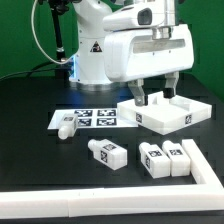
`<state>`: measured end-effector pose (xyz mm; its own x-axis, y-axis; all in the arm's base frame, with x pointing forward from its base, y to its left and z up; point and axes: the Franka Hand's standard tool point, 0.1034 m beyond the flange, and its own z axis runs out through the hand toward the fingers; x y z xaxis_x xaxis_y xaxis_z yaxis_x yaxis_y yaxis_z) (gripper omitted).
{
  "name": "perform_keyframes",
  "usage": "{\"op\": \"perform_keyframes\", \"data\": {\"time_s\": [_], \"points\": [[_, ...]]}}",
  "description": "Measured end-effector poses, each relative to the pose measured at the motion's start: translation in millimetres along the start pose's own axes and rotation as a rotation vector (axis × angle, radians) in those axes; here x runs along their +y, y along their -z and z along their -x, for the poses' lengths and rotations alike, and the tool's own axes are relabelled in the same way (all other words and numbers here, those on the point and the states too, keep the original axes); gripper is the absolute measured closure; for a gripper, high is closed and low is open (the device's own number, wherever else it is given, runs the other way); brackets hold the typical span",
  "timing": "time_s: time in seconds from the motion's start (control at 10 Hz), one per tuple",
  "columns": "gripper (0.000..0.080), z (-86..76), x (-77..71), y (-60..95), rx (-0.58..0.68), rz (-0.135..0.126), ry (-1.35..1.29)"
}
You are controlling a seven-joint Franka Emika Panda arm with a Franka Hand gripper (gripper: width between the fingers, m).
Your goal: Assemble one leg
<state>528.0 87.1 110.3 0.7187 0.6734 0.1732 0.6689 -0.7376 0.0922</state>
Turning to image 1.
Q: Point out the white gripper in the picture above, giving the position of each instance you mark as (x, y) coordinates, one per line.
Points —
(134, 54)

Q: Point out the white square tabletop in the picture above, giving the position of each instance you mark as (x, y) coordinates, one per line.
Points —
(165, 116)

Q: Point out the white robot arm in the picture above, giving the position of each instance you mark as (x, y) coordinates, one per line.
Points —
(89, 69)

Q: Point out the white sheet with markers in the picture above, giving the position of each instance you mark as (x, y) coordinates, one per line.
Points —
(92, 118)

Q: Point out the white L-shaped fence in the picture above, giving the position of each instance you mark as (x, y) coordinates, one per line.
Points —
(207, 193)

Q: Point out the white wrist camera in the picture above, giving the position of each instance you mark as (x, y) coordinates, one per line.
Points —
(136, 16)

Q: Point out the black camera stand pole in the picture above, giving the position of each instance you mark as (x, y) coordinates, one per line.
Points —
(58, 8)

